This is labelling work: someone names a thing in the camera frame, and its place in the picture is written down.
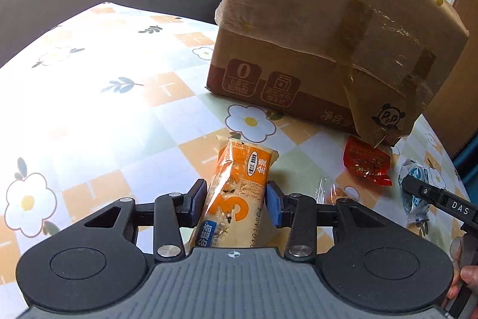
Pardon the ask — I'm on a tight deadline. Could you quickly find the plastic-lined brown cardboard box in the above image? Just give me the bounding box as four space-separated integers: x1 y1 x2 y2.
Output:
205 0 470 148

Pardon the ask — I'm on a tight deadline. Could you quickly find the person's right hand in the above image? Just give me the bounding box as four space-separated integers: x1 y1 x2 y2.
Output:
447 265 478 299

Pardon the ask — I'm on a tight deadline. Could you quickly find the orange and white bread packet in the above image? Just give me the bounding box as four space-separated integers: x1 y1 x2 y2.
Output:
189 138 281 249

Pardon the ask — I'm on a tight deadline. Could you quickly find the blue curtain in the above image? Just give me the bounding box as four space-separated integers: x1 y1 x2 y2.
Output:
450 149 478 194

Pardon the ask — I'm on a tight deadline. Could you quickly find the blue and white snack packet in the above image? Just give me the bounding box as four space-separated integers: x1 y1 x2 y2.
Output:
398 159 441 226

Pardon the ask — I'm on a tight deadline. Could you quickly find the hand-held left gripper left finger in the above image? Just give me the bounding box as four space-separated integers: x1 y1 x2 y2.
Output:
73 179 208 262

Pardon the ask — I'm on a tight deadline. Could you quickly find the brown wooden door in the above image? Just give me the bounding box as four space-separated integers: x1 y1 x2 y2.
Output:
424 0 478 159

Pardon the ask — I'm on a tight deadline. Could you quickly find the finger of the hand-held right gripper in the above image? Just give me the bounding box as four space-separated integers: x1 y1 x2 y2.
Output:
401 175 478 230

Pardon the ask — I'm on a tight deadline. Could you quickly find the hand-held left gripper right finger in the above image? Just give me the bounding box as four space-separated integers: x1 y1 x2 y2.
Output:
266 180 396 262

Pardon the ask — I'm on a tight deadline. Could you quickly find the small red snack packet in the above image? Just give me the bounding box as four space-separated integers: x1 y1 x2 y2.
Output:
343 136 393 187

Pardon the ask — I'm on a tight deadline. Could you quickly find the clear plastic wrapper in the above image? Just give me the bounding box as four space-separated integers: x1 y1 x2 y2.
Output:
315 177 338 205

